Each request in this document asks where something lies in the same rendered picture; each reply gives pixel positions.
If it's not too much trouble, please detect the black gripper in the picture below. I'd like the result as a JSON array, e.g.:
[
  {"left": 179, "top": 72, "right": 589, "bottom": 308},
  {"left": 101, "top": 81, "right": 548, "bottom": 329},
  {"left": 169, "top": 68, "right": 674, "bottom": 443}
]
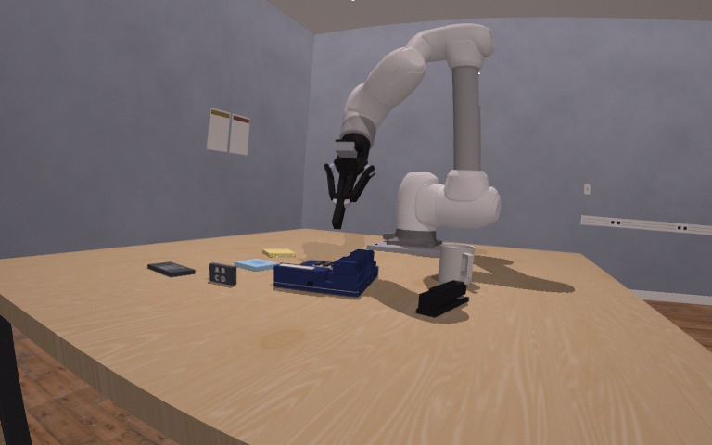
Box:
[{"left": 324, "top": 133, "right": 375, "bottom": 229}]

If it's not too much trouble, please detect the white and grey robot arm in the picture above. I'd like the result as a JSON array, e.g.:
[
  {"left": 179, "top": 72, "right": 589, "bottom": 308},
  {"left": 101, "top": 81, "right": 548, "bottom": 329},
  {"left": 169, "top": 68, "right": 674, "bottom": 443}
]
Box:
[{"left": 336, "top": 23, "right": 501, "bottom": 248}]

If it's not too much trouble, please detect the white mug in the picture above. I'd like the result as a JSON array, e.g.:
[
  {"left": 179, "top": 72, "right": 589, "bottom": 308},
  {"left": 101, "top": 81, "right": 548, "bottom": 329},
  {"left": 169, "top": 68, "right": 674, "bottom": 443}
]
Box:
[{"left": 439, "top": 244, "right": 475, "bottom": 285}]

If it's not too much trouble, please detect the grey calculator keypad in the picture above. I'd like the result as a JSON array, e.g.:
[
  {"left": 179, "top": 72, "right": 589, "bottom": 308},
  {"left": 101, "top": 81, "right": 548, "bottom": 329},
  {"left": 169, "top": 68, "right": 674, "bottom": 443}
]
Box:
[{"left": 147, "top": 262, "right": 196, "bottom": 277}]

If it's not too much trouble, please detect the blue desk phone body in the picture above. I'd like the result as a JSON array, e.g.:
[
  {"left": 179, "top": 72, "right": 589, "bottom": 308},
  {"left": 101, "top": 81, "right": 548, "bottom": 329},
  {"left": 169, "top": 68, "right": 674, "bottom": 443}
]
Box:
[{"left": 273, "top": 260, "right": 378, "bottom": 297}]

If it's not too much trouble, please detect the light blue note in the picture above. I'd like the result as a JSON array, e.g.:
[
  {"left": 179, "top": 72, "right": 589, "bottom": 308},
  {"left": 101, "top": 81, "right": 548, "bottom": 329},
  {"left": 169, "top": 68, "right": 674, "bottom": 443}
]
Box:
[{"left": 235, "top": 259, "right": 279, "bottom": 272}]

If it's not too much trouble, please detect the dark blue telephone handset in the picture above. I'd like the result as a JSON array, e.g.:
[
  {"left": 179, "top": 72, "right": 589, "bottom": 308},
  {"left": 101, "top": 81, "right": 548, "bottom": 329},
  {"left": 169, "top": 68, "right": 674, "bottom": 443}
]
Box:
[{"left": 333, "top": 249, "right": 375, "bottom": 275}]

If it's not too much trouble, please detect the yellow sticky note pad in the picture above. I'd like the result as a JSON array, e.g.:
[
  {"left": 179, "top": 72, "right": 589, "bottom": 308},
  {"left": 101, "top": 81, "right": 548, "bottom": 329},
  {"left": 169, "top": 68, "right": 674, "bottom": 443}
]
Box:
[{"left": 262, "top": 248, "right": 296, "bottom": 257}]

